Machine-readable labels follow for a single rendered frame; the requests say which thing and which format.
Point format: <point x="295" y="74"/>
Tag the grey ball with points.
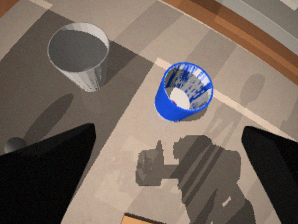
<point x="14" y="144"/>

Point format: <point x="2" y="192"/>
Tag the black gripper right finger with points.
<point x="275" y="160"/>

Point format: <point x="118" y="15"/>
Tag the grey cup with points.
<point x="81" y="51"/>

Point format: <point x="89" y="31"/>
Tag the blue cylindrical cup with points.
<point x="187" y="84"/>

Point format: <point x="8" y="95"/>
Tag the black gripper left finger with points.
<point x="37" y="182"/>

